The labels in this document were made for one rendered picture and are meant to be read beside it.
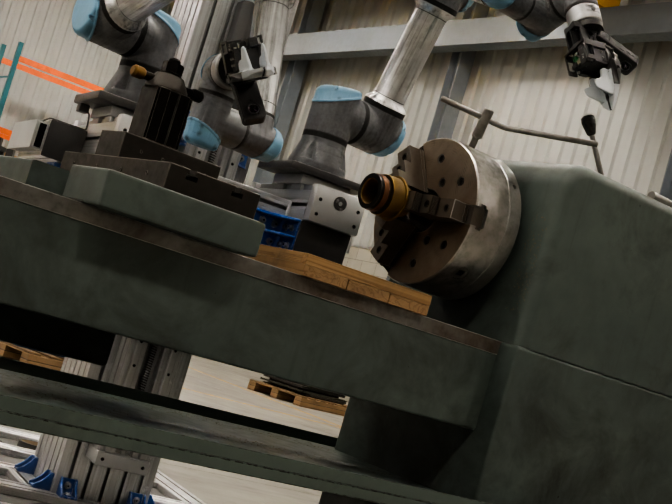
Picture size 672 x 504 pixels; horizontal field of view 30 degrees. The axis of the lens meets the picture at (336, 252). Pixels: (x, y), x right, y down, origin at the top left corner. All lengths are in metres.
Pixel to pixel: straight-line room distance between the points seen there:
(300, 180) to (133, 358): 0.59
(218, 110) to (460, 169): 0.50
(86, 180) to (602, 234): 1.11
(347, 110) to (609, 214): 0.81
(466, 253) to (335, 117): 0.77
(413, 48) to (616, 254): 0.86
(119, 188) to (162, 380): 1.21
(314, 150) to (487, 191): 0.73
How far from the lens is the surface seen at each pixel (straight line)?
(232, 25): 3.19
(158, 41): 2.96
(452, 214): 2.45
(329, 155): 3.10
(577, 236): 2.57
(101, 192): 1.95
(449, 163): 2.56
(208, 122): 2.49
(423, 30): 3.22
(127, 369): 3.09
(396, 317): 2.35
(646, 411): 2.80
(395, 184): 2.49
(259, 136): 2.57
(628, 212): 2.67
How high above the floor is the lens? 0.76
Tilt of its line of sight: 4 degrees up
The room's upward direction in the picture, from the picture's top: 16 degrees clockwise
